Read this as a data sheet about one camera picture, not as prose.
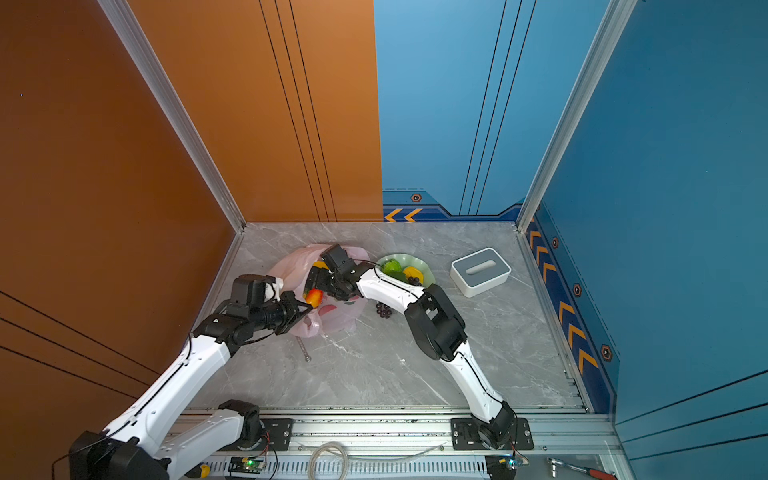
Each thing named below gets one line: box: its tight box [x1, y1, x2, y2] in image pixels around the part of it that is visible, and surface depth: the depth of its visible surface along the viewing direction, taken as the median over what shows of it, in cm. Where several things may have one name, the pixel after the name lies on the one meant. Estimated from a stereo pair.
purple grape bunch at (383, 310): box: [376, 301, 392, 319], surface depth 91 cm
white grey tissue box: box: [450, 247, 512, 297], surface depth 104 cm
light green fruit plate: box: [375, 253, 436, 288], surface depth 104 cm
